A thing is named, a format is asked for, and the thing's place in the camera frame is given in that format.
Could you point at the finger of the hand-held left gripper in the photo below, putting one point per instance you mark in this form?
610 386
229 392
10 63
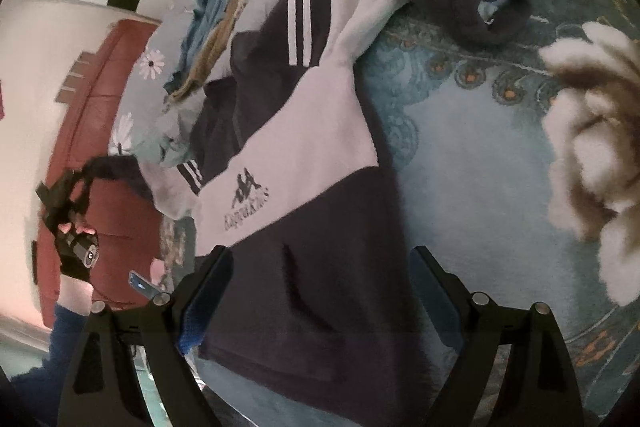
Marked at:
67 187

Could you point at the navy and white sweatshirt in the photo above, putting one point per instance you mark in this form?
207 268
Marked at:
325 232

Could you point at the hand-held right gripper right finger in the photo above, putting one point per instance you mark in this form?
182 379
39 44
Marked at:
435 302

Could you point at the light blue daisy duvet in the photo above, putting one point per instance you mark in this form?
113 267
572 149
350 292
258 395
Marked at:
150 57

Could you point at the person's left hand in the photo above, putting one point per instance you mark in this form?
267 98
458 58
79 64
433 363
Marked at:
77 230

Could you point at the small blue rectangular device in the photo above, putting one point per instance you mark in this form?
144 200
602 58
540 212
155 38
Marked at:
142 284

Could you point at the tan cloth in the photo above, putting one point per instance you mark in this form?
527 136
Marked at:
225 42

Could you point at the red-brown padded headboard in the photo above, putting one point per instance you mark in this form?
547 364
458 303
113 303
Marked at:
100 127

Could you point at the person's left forearm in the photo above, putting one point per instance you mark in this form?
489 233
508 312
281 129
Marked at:
70 332

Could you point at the teal floral plush blanket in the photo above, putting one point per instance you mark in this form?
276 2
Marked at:
475 167

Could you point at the blue cloth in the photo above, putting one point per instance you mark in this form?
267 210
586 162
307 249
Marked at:
212 2

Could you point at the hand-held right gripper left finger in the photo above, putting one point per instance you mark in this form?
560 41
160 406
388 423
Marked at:
200 307

